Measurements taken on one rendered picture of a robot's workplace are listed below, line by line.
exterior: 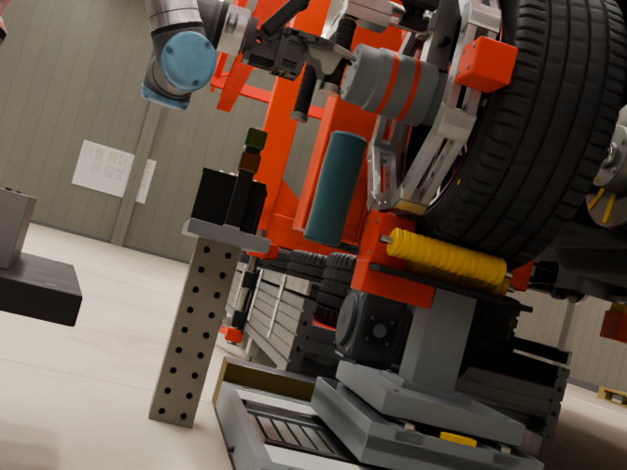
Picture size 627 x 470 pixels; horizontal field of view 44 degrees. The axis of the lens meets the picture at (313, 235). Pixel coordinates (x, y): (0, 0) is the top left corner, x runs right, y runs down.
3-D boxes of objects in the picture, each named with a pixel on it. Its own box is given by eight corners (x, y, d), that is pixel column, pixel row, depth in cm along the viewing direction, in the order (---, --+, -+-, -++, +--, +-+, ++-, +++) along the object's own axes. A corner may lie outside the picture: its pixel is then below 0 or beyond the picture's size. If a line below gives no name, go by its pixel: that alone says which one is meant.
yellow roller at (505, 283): (516, 302, 174) (522, 277, 174) (393, 268, 168) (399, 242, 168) (505, 300, 179) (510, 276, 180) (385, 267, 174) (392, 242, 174)
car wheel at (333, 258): (548, 384, 247) (565, 312, 249) (379, 344, 217) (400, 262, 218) (425, 344, 306) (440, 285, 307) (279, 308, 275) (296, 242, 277)
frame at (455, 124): (452, 214, 145) (523, -62, 148) (419, 204, 144) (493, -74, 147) (373, 221, 199) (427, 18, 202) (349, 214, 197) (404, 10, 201)
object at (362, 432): (534, 507, 150) (546, 457, 151) (358, 467, 144) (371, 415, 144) (441, 441, 199) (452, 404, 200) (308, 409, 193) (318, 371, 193)
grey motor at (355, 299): (483, 454, 198) (517, 320, 200) (327, 417, 191) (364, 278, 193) (456, 436, 216) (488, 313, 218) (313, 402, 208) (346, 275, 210)
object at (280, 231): (358, 269, 413) (375, 205, 415) (264, 242, 403) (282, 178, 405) (351, 268, 429) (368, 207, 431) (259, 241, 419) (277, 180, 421)
